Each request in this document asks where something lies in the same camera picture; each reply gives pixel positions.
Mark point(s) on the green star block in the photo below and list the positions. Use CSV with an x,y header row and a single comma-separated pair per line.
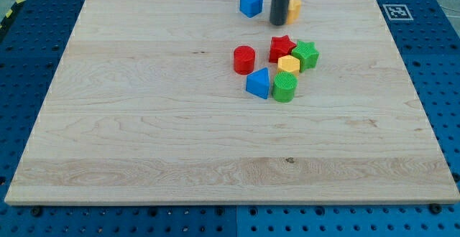
x,y
307,54

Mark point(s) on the black bolt lower right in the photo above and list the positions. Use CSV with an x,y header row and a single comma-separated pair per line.
x,y
435,208

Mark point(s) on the white fiducial marker tag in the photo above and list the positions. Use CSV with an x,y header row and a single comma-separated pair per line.
x,y
397,12

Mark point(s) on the black bolt lower left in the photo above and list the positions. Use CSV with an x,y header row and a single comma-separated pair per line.
x,y
36,211

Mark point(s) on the yellow block behind rod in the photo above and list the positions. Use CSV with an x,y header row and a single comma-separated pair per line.
x,y
294,8

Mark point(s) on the blue cube block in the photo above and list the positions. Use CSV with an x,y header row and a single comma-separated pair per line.
x,y
250,8

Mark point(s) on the red star block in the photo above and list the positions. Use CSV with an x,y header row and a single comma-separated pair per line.
x,y
280,46

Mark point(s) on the yellow hexagon block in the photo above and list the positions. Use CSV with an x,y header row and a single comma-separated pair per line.
x,y
289,64

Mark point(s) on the green cylinder block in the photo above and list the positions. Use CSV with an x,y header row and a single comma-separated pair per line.
x,y
284,87

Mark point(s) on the black bolt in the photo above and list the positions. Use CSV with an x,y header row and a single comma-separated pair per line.
x,y
435,208
36,211

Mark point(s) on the red cylinder block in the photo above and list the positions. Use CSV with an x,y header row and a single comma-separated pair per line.
x,y
244,59

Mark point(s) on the blue triangle block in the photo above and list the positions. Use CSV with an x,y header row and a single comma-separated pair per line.
x,y
258,83

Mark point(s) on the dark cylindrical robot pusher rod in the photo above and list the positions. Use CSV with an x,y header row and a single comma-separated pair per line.
x,y
279,12

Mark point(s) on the wooden board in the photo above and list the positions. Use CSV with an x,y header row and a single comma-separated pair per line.
x,y
145,108

